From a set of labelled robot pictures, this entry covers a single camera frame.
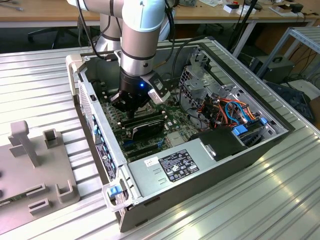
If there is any grey PC case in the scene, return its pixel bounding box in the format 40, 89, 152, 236
65, 36, 296, 233

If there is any silver chipset heatsink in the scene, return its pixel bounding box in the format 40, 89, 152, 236
165, 131, 188, 148

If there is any green RAM stick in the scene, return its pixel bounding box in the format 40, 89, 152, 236
120, 113, 167, 129
0, 194, 28, 208

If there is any black cable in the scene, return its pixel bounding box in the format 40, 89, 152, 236
75, 0, 107, 60
163, 0, 210, 86

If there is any small black device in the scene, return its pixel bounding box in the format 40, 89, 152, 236
291, 3, 305, 14

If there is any orange wire bundle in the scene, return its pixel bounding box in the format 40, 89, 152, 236
197, 98, 227, 127

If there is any green motherboard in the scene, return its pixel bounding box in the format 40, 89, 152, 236
96, 79, 191, 163

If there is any blue disk carrier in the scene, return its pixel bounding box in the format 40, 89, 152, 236
231, 125, 249, 138

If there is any black plastic shroud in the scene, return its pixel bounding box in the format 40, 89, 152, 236
188, 126, 249, 162

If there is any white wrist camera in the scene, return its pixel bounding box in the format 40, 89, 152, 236
147, 87, 171, 105

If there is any blue case latch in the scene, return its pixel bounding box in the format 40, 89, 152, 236
106, 186, 121, 200

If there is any wooden desk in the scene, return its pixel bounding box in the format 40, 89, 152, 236
0, 0, 320, 59

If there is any CPU socket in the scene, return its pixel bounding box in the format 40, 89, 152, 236
134, 101, 159, 118

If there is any brown cardboard box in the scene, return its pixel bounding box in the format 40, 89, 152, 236
268, 3, 294, 16
309, 96, 320, 124

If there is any grey case handle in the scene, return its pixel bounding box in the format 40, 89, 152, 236
65, 54, 88, 97

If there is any grey parts rack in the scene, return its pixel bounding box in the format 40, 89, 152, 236
0, 120, 81, 235

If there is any silver power supply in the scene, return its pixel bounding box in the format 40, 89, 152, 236
126, 138, 219, 199

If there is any black expansion card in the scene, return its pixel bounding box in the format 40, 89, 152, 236
130, 121, 166, 141

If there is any aluminium slat shelf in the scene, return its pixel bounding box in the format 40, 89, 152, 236
257, 26, 320, 83

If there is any dark blue bin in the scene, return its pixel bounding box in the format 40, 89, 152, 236
264, 81, 316, 124

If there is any blue wire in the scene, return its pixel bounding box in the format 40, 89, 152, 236
232, 100, 251, 123
224, 101, 241, 126

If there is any metal drive cage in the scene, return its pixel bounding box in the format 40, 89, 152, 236
177, 65, 238, 112

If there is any clear case handle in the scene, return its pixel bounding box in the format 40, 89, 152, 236
101, 183, 131, 213

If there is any black box with handle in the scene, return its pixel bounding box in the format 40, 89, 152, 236
249, 55, 296, 85

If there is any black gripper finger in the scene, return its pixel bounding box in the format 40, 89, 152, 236
109, 91, 132, 118
130, 97, 148, 118

